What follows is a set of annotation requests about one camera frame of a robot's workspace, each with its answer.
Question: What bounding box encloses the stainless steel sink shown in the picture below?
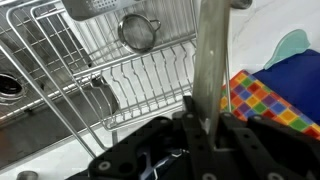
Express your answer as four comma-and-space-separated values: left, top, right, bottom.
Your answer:
1, 0, 120, 167

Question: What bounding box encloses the grey perforated utensil holder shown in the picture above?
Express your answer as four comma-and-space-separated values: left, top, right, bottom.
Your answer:
61, 0, 147, 21

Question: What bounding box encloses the round metal tea strainer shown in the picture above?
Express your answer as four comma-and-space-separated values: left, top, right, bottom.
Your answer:
117, 14, 162, 54

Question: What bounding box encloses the teal glass spoon rest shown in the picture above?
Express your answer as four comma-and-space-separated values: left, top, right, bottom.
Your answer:
263, 29, 311, 70

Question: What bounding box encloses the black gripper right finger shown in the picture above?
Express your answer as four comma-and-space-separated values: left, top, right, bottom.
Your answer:
216, 112, 320, 180

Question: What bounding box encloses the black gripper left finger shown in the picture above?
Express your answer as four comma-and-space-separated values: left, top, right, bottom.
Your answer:
88, 96, 214, 180

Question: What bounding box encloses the silver wire dish rack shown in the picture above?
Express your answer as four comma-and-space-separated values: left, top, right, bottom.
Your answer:
0, 0, 201, 156

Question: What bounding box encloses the colourful floral ceramic plate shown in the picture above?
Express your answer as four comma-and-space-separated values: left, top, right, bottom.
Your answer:
192, 0, 230, 134

